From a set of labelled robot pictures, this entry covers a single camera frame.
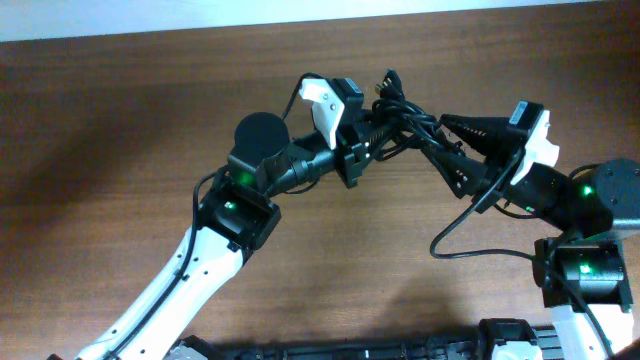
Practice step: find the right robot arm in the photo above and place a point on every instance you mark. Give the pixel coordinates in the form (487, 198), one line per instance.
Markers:
(582, 271)

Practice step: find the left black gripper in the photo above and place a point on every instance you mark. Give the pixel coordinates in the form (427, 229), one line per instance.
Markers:
(350, 150)

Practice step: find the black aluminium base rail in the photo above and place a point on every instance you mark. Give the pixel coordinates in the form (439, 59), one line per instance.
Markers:
(491, 338)

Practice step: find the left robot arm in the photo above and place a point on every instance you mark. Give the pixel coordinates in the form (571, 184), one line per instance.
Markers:
(233, 214)

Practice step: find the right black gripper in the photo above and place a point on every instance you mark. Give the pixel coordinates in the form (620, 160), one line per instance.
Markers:
(500, 178)

